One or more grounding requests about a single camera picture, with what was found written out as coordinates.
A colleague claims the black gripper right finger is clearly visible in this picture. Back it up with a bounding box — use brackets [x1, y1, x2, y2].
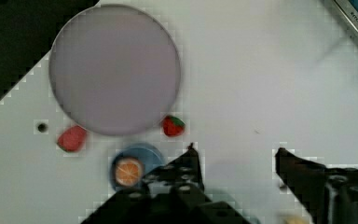
[275, 147, 358, 224]

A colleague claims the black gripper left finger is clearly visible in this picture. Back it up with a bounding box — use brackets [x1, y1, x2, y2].
[81, 145, 252, 224]

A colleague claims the blue bowl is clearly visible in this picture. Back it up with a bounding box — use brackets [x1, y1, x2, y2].
[109, 143, 165, 191]

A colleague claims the orange slice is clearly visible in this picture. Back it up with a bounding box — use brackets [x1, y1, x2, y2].
[114, 158, 144, 187]

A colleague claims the red strawberry near bowl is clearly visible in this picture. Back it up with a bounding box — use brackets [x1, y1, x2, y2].
[162, 115, 186, 137]

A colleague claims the red strawberry near plate edge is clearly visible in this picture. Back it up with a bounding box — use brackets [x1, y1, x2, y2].
[57, 125, 87, 152]

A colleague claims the lilac round plate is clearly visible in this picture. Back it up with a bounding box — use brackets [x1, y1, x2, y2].
[48, 5, 181, 136]

